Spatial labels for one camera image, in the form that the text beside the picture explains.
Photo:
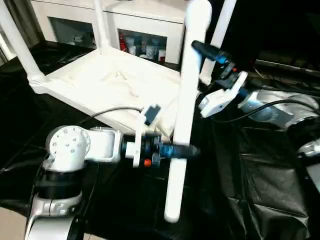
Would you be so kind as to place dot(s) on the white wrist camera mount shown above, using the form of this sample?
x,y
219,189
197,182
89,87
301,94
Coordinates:
x,y
220,100
147,117

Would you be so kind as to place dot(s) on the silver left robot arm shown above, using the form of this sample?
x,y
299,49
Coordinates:
x,y
82,147

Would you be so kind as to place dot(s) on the black work mat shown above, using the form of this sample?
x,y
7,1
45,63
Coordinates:
x,y
250,187

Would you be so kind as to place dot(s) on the white window frame bar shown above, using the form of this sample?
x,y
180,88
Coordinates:
x,y
3,47

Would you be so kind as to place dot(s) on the red package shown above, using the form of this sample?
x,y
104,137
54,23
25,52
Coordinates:
x,y
122,42

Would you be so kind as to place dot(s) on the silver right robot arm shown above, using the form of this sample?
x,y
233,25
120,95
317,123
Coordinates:
x,y
275,110

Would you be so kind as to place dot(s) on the white glass-door cabinet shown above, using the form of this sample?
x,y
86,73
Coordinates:
x,y
145,20

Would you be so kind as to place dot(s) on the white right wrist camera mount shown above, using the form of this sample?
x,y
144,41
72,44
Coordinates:
x,y
220,100

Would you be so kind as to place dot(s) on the white bottle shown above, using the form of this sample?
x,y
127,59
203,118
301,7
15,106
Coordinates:
x,y
132,50

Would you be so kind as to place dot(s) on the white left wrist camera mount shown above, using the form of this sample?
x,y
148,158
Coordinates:
x,y
147,117

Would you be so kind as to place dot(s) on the dark metal rail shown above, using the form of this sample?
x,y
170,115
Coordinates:
x,y
287,65

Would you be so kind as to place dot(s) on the white plastic table leg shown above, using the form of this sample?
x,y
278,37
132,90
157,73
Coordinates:
x,y
20,50
187,87
102,25
220,27

